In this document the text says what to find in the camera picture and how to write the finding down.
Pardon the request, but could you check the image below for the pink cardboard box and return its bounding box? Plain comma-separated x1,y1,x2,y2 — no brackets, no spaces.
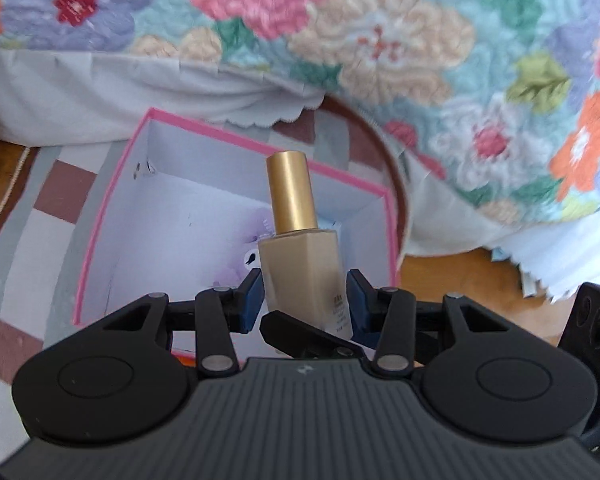
74,110,399,326

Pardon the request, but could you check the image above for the floral quilt bedspread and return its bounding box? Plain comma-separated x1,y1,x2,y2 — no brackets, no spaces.
0,0,600,298

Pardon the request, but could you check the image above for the purple plush toy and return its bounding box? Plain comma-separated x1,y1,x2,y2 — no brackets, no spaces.
212,208,275,287

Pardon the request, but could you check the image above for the gold foundation bottle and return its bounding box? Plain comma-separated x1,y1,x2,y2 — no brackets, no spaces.
259,151,352,339

